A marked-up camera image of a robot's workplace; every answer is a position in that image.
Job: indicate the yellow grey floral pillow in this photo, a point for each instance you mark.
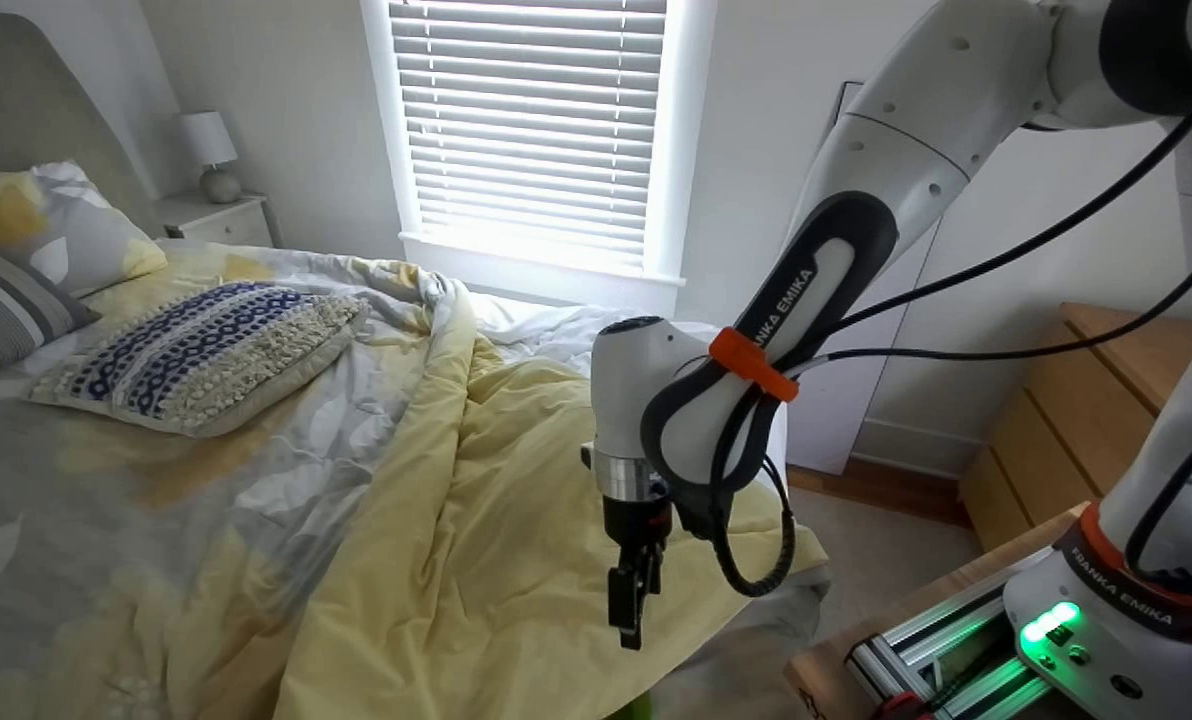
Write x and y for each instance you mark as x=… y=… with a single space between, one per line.
x=57 y=220

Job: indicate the light wooden dresser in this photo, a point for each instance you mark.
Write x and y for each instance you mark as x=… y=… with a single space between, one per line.
x=1078 y=420

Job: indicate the small white table lamp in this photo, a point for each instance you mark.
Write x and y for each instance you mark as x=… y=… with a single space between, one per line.
x=214 y=151

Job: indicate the grey upholstered headboard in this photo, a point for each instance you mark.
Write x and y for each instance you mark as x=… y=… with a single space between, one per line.
x=47 y=115

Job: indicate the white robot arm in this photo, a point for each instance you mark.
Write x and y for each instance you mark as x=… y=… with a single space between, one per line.
x=681 y=424

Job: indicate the yellow and grey blanket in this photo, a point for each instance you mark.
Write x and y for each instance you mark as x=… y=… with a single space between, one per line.
x=403 y=537

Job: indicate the grey striped pillow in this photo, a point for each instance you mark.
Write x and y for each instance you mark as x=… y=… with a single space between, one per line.
x=35 y=313

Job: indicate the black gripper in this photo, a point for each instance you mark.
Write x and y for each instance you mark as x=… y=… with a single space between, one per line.
x=638 y=520

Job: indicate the blue patterned knit pillow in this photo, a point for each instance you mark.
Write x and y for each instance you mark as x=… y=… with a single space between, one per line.
x=204 y=361

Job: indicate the white window blinds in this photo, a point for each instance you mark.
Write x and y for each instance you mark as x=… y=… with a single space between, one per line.
x=529 y=121

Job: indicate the white nightstand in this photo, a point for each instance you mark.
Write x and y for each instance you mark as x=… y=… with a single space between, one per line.
x=193 y=217

